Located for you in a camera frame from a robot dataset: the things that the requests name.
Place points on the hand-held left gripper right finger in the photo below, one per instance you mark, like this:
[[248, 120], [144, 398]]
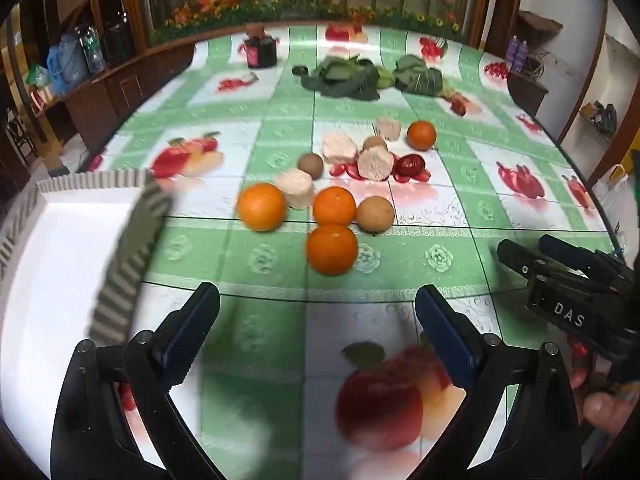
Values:
[[445, 340]]

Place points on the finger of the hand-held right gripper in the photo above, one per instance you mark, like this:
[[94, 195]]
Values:
[[512, 257], [565, 252]]

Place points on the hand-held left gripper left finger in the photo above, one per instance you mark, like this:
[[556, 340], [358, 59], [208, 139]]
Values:
[[195, 325]]

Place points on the orange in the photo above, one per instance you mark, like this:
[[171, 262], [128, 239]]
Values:
[[421, 135], [331, 249], [261, 206], [334, 205]]

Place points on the dark red fruit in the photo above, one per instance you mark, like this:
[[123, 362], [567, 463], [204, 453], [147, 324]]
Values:
[[410, 165]]

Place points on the brown round fruit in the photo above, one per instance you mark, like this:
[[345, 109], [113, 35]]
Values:
[[376, 214], [375, 143], [310, 165]]

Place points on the white tray with striped rim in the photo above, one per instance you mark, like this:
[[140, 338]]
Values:
[[60, 260]]

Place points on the person's right hand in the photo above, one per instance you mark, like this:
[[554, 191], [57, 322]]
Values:
[[605, 410]]

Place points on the green checked fruit-print tablecloth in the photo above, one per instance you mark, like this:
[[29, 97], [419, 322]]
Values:
[[450, 220]]

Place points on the white plastic bag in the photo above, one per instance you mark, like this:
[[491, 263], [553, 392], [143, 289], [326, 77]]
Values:
[[612, 195]]

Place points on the wooden side table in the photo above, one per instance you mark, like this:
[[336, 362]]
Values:
[[530, 90]]

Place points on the purple bottles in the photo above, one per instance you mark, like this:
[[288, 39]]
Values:
[[517, 54]]

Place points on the dark leafy greens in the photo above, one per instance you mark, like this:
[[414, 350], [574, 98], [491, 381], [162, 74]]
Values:
[[417, 76], [340, 77]]

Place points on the wooden sideboard cabinet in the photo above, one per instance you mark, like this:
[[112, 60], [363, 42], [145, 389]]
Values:
[[125, 85]]

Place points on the pink box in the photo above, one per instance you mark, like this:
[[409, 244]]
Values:
[[42, 97]]

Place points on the dark jar with cork lid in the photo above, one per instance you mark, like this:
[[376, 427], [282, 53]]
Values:
[[261, 50]]

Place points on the blue plastic jug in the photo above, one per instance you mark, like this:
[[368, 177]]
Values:
[[67, 62]]

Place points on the clear plastic bottles pack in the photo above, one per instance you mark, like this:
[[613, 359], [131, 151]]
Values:
[[91, 50]]

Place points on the green snack packet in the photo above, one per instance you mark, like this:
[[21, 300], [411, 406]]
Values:
[[39, 75]]

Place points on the black pot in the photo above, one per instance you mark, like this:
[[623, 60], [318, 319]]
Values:
[[119, 37]]

